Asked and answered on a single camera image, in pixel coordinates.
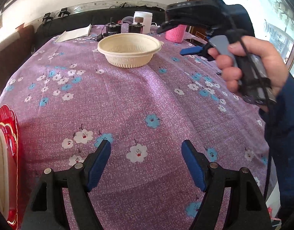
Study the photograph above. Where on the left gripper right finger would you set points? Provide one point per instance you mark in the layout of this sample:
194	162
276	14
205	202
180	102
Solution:
246	208

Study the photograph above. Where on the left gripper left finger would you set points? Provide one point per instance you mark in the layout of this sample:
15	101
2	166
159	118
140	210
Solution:
46	208

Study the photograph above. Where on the large cream plastic bowl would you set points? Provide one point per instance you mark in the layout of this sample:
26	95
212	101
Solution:
4	178

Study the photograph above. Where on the red wedding plate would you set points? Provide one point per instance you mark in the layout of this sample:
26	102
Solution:
9	127

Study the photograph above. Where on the small cream plastic bowl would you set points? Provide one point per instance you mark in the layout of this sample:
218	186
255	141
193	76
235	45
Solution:
129	50

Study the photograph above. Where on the blue sleeved right forearm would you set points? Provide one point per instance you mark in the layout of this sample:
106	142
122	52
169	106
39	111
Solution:
279	134

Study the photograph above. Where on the right hand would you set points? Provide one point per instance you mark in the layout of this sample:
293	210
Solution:
275	67

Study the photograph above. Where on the pink knit-sleeved thermos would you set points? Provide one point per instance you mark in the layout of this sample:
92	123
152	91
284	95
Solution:
176	35

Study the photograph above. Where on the black sofa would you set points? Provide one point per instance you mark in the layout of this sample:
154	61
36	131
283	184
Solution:
94	17

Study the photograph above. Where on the white plastic jar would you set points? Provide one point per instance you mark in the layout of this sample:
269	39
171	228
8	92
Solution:
144	18

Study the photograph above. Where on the purple floral tablecloth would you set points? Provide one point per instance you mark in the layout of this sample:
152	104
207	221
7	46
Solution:
68	98

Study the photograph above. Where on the black battery charger box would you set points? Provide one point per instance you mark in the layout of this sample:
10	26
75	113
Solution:
112	28

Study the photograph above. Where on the white folded paper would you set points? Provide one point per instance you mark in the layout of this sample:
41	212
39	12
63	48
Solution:
73	34

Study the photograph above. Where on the brown armchair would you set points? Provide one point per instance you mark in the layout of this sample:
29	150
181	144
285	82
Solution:
14	51

